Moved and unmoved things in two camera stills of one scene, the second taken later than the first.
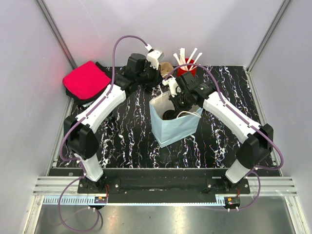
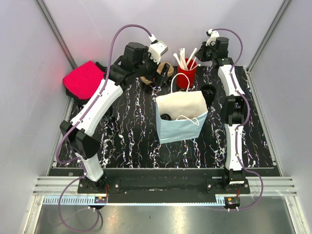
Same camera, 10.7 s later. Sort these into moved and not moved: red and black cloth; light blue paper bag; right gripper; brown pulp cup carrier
Moved: light blue paper bag; right gripper
Not moved: red and black cloth; brown pulp cup carrier
